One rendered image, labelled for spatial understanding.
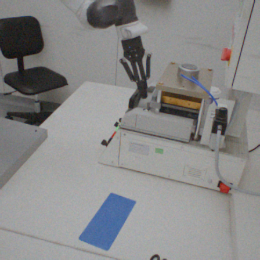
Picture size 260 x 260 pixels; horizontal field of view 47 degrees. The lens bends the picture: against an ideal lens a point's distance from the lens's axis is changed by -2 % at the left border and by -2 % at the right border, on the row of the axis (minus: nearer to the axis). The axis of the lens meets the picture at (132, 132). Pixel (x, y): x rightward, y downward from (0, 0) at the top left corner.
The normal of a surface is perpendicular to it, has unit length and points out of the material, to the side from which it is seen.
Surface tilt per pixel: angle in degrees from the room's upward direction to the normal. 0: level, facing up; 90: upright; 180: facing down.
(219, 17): 90
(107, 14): 77
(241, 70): 90
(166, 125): 90
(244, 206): 0
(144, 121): 90
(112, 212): 0
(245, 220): 0
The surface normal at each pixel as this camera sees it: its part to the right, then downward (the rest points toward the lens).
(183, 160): -0.28, 0.47
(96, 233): 0.09, -0.85
